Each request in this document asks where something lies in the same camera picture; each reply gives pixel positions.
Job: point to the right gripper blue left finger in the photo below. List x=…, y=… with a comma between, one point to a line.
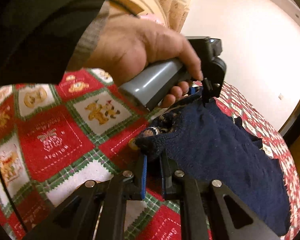
x=144, y=177

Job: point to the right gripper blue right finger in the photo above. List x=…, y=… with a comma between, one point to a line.
x=168, y=167

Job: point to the navy patterned knit sweater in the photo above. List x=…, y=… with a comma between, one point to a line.
x=207, y=144

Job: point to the dark left sleeve forearm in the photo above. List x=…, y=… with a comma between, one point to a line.
x=38, y=37

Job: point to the person left hand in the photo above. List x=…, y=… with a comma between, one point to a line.
x=128, y=44

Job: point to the pink folded quilt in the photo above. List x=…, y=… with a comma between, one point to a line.
x=153, y=18

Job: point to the red checkered bear bedspread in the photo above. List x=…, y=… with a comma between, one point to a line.
x=53, y=138

